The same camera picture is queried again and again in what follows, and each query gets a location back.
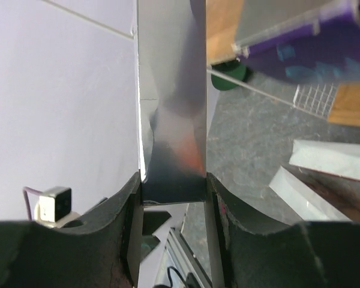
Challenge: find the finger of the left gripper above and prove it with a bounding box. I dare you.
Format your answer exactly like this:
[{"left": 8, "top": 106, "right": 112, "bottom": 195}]
[{"left": 140, "top": 211, "right": 172, "bottom": 261}]

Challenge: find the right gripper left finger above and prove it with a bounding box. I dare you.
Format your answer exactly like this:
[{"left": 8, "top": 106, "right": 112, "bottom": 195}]
[{"left": 0, "top": 173, "right": 143, "bottom": 287}]

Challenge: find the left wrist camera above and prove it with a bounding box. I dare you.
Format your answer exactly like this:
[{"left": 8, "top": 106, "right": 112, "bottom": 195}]
[{"left": 34, "top": 187, "right": 80, "bottom": 228}]

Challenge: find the silver red box front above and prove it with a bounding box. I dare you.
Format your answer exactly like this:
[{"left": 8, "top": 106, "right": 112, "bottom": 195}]
[{"left": 269, "top": 166, "right": 360, "bottom": 222}]

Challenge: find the silver red box rear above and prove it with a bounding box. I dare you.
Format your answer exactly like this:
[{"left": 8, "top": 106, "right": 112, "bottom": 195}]
[{"left": 289, "top": 140, "right": 360, "bottom": 181}]

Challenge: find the silver Protefix toothpaste box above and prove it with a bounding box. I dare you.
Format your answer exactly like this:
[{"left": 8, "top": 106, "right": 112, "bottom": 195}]
[{"left": 136, "top": 1, "right": 207, "bottom": 205}]

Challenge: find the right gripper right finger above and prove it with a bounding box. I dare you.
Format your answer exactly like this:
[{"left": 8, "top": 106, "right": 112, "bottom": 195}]
[{"left": 205, "top": 173, "right": 360, "bottom": 287}]

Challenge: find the purple RiO toothpaste box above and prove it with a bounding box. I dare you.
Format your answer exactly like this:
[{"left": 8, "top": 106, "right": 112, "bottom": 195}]
[{"left": 233, "top": 1, "right": 360, "bottom": 84}]

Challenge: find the white wire wooden shelf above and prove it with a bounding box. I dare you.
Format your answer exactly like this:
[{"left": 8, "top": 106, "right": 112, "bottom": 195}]
[{"left": 41, "top": 0, "right": 360, "bottom": 130}]

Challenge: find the silver red box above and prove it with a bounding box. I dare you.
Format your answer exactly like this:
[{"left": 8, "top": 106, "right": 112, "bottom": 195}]
[
  {"left": 289, "top": 140, "right": 360, "bottom": 181},
  {"left": 269, "top": 166, "right": 360, "bottom": 222}
]

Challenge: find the aluminium floor rail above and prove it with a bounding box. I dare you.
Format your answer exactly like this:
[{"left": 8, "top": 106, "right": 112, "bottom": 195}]
[{"left": 166, "top": 228, "right": 212, "bottom": 287}]

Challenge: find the black green cap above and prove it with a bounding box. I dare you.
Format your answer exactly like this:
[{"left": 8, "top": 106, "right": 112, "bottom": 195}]
[{"left": 210, "top": 61, "right": 247, "bottom": 91}]

